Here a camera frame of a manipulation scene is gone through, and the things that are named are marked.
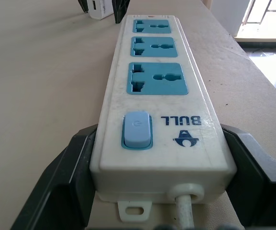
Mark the white power strip blue sockets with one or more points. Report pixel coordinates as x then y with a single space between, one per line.
166 153

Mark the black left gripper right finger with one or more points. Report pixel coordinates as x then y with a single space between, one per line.
259 177

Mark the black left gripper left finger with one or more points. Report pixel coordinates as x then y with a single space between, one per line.
61 182

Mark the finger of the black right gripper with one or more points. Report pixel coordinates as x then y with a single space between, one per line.
121 10
83 4

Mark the glass door frame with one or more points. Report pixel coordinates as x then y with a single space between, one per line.
264 12

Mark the white charger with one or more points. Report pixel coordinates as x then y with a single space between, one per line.
100 9

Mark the white cabinet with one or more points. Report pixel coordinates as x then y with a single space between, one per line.
226 14

